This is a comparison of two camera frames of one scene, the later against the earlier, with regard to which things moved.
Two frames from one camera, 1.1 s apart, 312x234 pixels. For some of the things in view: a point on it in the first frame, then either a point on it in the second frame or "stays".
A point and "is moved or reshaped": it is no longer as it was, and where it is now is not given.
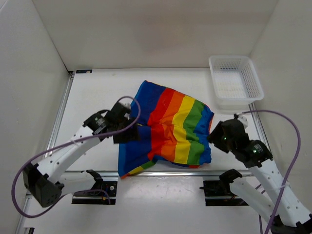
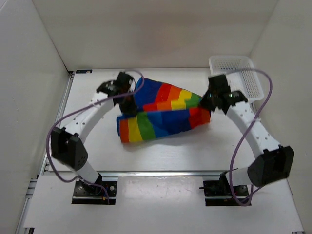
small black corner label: (89, 71) stays
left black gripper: (132, 135) -> (130, 110)
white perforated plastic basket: (235, 81) stays
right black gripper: (217, 129) -> (203, 103)
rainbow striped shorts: (174, 130) is moved or reshaped
